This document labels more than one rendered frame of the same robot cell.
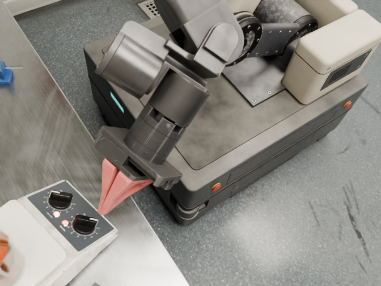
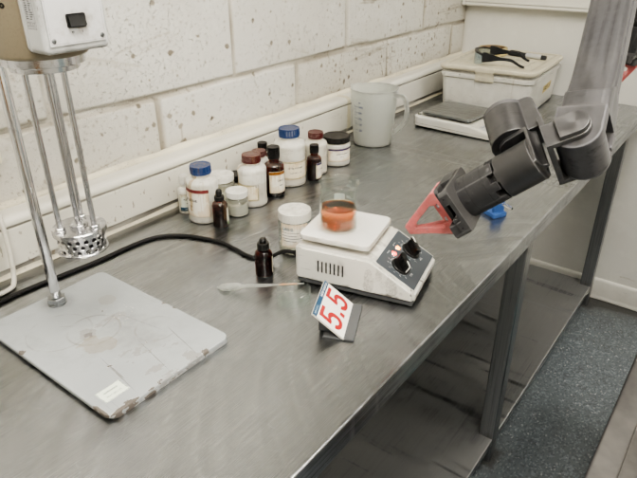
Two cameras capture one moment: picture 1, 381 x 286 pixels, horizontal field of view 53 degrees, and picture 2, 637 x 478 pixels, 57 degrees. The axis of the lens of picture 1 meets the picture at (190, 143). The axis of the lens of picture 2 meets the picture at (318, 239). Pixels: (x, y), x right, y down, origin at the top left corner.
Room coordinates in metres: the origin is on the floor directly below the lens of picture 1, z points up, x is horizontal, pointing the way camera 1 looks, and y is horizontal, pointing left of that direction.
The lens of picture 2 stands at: (-0.08, -0.63, 1.26)
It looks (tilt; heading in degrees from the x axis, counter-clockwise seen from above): 27 degrees down; 81
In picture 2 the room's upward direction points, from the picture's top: straight up
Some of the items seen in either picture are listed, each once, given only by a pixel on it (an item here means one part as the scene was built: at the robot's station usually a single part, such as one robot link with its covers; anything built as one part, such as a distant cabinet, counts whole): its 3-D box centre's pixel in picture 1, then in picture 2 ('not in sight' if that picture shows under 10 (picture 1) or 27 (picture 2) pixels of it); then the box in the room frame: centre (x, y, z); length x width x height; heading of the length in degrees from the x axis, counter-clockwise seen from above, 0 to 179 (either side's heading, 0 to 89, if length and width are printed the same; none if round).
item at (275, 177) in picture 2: not in sight; (274, 170); (0.02, 0.57, 0.80); 0.04 x 0.04 x 0.11
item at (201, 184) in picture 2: not in sight; (202, 192); (-0.14, 0.47, 0.81); 0.06 x 0.06 x 0.11
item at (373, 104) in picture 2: not in sight; (377, 116); (0.33, 0.88, 0.82); 0.18 x 0.13 x 0.15; 132
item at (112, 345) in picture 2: not in sight; (105, 333); (-0.27, 0.09, 0.76); 0.30 x 0.20 x 0.01; 134
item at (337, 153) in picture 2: not in sight; (336, 148); (0.19, 0.75, 0.79); 0.07 x 0.07 x 0.07
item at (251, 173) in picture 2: not in sight; (252, 178); (-0.03, 0.53, 0.80); 0.06 x 0.06 x 0.11
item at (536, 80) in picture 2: not in sight; (500, 81); (0.84, 1.24, 0.82); 0.37 x 0.31 x 0.14; 48
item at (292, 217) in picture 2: not in sight; (295, 229); (0.03, 0.31, 0.79); 0.06 x 0.06 x 0.08
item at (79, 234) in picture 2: not in sight; (64, 158); (-0.28, 0.10, 1.02); 0.07 x 0.07 x 0.25
